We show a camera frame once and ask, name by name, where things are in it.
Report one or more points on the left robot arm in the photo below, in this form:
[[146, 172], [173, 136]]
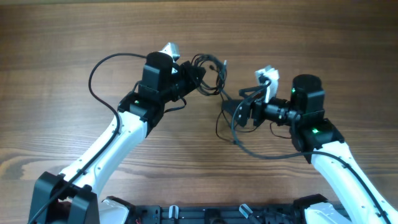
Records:
[[72, 195]]

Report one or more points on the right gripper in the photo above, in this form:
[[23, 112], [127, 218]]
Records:
[[248, 109]]

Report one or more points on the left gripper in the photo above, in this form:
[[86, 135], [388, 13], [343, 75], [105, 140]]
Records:
[[186, 71]]

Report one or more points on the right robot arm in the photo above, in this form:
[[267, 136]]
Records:
[[315, 138]]

